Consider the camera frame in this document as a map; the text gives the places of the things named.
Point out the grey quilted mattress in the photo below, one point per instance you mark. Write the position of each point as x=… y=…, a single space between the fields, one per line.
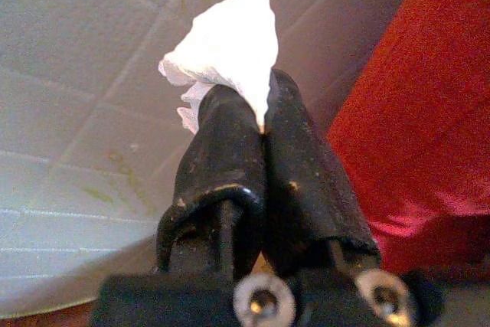
x=76 y=74

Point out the white tissue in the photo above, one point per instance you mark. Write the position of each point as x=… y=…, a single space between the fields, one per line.
x=229 y=43

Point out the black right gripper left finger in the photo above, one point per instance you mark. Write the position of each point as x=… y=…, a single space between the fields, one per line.
x=222 y=166

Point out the red pillow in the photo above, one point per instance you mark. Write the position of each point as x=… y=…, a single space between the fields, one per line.
x=421 y=112

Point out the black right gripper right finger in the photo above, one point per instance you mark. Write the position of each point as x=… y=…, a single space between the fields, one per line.
x=302 y=189

